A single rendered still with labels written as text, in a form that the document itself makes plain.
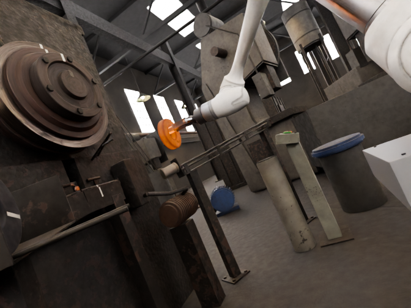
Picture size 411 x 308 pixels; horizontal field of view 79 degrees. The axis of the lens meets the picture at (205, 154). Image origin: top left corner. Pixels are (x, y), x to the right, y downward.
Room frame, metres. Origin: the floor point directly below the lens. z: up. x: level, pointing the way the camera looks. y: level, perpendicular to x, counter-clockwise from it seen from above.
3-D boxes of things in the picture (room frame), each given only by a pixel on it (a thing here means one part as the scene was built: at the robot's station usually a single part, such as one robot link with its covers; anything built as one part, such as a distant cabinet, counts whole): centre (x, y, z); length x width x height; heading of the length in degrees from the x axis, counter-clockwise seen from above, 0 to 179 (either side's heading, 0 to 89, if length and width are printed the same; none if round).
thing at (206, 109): (1.11, -0.09, 0.83); 0.09 x 0.06 x 0.09; 158
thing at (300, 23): (8.36, -4.79, 2.25); 0.92 x 0.92 x 4.50
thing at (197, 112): (1.14, -0.03, 0.83); 0.09 x 0.08 x 0.07; 68
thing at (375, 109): (2.79, -1.63, 0.39); 1.03 x 0.83 x 0.77; 83
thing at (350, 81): (4.12, -2.76, 0.55); 1.10 x 0.53 x 1.10; 178
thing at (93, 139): (1.00, 0.48, 1.11); 0.47 x 0.06 x 0.47; 158
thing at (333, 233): (1.36, -0.46, 0.31); 0.24 x 0.16 x 0.62; 158
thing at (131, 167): (1.22, 0.40, 0.68); 0.11 x 0.08 x 0.24; 68
